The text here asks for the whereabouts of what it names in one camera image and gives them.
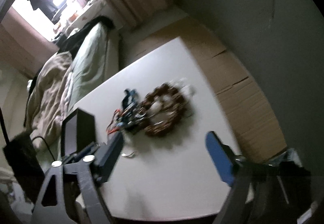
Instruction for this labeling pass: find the black jewelry box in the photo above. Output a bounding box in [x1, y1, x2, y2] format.
[61, 108, 96, 156]

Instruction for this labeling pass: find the colourful jewelry pile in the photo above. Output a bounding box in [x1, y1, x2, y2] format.
[106, 89, 147, 136]

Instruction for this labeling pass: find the brown bead bracelet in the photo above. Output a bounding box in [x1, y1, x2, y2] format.
[140, 83, 193, 138]

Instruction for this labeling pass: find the cardboard box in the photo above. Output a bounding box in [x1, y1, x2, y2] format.
[125, 16, 287, 163]

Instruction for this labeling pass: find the black bag on floor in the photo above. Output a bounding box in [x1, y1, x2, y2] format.
[3, 131, 45, 204]

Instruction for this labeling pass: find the beige blanket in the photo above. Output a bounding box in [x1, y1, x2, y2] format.
[25, 52, 72, 149]

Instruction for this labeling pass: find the white plastic bag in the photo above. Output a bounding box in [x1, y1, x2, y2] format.
[174, 78, 195, 97]

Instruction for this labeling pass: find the green bed mattress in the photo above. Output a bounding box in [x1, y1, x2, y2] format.
[68, 23, 120, 112]

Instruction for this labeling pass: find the black clothing on bed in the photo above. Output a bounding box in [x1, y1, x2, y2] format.
[57, 15, 115, 57]

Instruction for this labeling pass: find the cluttered desk by window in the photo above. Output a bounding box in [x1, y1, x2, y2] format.
[52, 0, 107, 39]

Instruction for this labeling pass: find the black hanging garment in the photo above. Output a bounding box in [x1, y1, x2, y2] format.
[28, 0, 58, 20]

